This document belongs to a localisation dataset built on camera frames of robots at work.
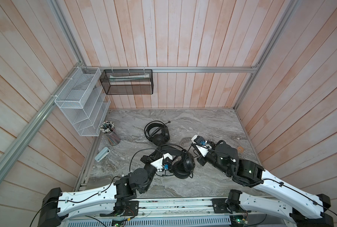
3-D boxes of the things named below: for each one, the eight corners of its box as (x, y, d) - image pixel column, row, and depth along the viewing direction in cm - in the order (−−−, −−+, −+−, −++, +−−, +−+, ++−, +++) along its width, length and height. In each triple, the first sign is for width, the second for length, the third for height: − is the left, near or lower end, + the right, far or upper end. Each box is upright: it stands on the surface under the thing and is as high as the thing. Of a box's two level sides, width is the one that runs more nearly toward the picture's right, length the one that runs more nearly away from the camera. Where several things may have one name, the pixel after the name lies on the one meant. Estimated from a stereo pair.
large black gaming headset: (144, 147, 99) (142, 140, 92) (146, 124, 112) (145, 117, 105) (170, 147, 99) (170, 141, 92) (169, 124, 112) (170, 117, 105)
